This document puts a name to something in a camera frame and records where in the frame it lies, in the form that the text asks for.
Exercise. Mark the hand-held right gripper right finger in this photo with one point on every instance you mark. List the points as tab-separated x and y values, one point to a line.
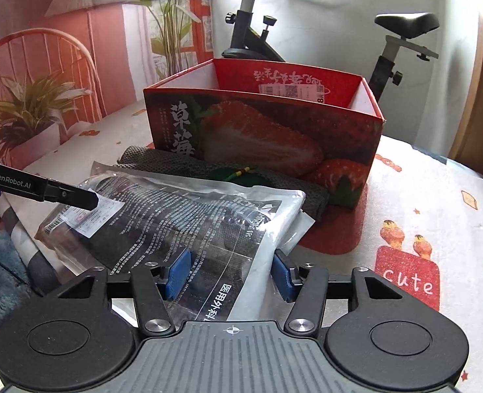
281	274

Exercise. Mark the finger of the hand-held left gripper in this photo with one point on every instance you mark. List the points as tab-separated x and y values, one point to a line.
76	196

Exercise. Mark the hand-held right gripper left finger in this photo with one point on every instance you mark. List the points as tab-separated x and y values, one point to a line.
178	272

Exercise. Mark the clear bag with barcode label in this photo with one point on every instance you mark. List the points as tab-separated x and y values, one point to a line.
78	221

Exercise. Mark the white plastic packet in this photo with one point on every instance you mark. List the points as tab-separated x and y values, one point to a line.
233	229

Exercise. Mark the grey mesh cloth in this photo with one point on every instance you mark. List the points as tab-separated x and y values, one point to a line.
159	161

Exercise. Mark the red strawberry print cardboard box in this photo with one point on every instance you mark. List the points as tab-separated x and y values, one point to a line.
266	139

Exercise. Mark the grey white striped cloth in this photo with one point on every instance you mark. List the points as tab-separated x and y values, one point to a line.
24	233

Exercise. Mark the blue fluffy cloth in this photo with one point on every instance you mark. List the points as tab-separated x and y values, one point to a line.
0	278

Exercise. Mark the printed bed sheet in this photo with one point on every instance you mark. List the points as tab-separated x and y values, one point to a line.
421	196

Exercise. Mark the black exercise bike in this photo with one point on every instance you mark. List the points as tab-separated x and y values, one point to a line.
245	20

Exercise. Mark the wooden panel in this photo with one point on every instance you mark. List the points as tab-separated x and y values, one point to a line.
481	123

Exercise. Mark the printed wall tapestry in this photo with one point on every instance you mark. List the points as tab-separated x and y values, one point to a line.
102	41

